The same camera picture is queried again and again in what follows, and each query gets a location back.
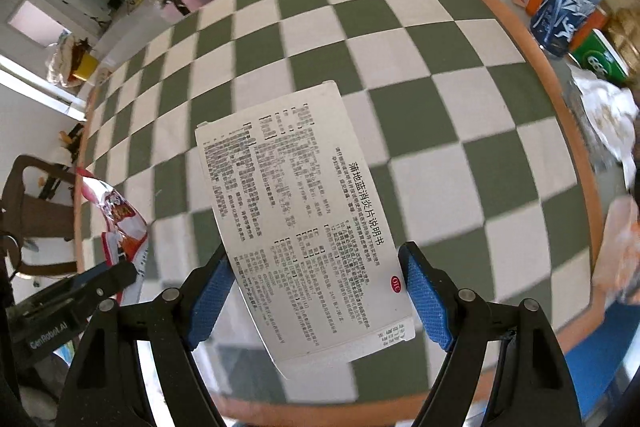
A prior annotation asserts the white medicine box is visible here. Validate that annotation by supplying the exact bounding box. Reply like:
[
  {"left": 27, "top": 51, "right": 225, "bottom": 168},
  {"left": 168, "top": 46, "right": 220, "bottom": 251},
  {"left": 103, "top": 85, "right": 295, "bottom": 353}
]
[{"left": 195, "top": 81, "right": 416, "bottom": 377}]

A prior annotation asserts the blue folder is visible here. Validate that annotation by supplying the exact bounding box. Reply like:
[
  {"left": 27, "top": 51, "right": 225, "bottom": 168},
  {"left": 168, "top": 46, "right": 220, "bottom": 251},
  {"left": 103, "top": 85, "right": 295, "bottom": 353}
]
[{"left": 565, "top": 303, "right": 639, "bottom": 419}]

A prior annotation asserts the dark wooden chair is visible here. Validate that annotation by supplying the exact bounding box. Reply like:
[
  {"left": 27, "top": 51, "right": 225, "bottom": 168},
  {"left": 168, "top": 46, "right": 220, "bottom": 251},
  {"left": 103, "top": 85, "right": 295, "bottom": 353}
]
[{"left": 1, "top": 155, "right": 77, "bottom": 277}]

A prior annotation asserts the red white snack wrapper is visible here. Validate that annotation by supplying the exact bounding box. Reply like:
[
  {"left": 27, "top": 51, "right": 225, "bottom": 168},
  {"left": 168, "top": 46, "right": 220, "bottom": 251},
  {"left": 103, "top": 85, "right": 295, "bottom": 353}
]
[{"left": 77, "top": 168, "right": 149, "bottom": 306}]

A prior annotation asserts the orange white tissue pack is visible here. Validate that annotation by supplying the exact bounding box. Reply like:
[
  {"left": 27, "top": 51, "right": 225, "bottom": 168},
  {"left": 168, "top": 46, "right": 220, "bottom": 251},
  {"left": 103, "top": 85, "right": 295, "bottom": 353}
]
[{"left": 592, "top": 195, "right": 640, "bottom": 306}]

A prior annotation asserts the green white checkered table mat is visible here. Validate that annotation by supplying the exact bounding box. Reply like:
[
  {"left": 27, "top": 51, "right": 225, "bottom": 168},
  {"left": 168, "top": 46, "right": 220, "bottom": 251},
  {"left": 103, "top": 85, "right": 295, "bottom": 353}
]
[{"left": 71, "top": 0, "right": 609, "bottom": 423}]

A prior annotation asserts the yellow bin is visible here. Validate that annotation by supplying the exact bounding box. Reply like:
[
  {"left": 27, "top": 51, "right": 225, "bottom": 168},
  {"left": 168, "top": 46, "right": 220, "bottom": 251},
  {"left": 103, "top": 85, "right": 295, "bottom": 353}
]
[{"left": 70, "top": 53, "right": 100, "bottom": 82}]

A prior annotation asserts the crumpled white tissue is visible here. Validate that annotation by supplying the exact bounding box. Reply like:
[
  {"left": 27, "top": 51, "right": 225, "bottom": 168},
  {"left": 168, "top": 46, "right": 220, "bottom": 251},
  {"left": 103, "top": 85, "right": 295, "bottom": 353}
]
[{"left": 570, "top": 65, "right": 639, "bottom": 188}]

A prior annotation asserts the green cigarette box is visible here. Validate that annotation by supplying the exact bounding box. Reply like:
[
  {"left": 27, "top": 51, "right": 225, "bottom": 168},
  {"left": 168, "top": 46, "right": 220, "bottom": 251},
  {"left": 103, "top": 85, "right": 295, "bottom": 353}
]
[{"left": 570, "top": 29, "right": 629, "bottom": 84}]

